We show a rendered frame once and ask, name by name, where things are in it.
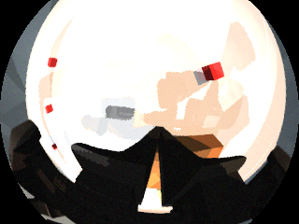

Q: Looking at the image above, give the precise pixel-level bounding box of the orange square block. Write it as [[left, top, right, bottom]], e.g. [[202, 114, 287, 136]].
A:
[[147, 134, 223, 189]]

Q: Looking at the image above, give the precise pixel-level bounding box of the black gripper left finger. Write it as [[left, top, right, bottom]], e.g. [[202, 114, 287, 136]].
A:
[[71, 126, 161, 205]]

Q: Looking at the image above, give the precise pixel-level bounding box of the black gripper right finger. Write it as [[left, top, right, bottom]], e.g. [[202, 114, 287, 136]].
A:
[[158, 127, 247, 208]]

